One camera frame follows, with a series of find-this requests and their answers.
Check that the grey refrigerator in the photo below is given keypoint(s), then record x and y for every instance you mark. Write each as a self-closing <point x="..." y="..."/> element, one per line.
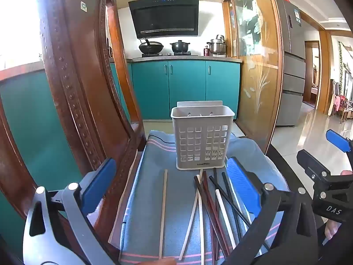
<point x="292" y="74"/>

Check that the black wok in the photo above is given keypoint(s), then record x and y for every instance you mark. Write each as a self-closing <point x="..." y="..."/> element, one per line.
<point x="151" y="47"/>

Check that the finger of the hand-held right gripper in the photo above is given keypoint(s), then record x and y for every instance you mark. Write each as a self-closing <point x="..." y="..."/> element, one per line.
<point x="337" y="140"/>
<point x="311" y="164"/>

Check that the person's right hand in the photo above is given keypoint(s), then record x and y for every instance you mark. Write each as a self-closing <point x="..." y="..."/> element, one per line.
<point x="332" y="230"/>

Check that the carved wooden chair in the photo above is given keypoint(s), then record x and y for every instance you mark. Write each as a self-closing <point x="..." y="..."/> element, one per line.
<point x="82" y="88"/>

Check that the blue striped cloth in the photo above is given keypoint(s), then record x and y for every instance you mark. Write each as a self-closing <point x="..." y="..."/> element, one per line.
<point x="149" y="198"/>

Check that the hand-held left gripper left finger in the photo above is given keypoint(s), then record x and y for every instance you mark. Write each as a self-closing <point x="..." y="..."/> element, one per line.
<point x="99" y="185"/>

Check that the gas stove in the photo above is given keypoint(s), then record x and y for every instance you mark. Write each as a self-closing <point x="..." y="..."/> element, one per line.
<point x="171" y="55"/>

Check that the white plastic utensil holder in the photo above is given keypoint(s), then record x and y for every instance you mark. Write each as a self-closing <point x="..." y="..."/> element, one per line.
<point x="202" y="139"/>

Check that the black cooking pot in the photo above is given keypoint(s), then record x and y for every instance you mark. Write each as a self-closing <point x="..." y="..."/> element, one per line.
<point x="179" y="47"/>

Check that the black range hood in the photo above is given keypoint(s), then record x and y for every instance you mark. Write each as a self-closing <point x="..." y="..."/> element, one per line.
<point x="165" y="16"/>

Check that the stainless steel pot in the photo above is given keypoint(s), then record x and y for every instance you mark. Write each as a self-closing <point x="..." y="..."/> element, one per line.
<point x="217" y="45"/>

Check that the etched glass sliding door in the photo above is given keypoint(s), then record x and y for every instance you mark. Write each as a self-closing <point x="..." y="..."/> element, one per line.
<point x="256" y="69"/>

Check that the pink clothes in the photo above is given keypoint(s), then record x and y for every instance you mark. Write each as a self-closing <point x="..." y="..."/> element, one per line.
<point x="338" y="102"/>

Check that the red bottle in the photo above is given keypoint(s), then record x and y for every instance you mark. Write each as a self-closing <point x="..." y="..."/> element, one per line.
<point x="206" y="51"/>

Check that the green hanging vine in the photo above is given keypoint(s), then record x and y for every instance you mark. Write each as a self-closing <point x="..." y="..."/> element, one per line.
<point x="342" y="69"/>

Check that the dark red chopstick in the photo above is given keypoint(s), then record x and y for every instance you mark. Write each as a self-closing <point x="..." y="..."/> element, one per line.
<point x="208" y="198"/>
<point x="209" y="212"/>

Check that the grey kitchen countertop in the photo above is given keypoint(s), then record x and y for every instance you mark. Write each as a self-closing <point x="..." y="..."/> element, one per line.
<point x="187" y="58"/>

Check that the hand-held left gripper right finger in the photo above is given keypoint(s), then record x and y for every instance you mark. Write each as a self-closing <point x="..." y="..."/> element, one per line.
<point x="242" y="185"/>

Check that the beige wooden chopstick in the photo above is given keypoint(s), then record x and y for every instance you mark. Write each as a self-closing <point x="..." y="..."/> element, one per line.
<point x="163" y="212"/>

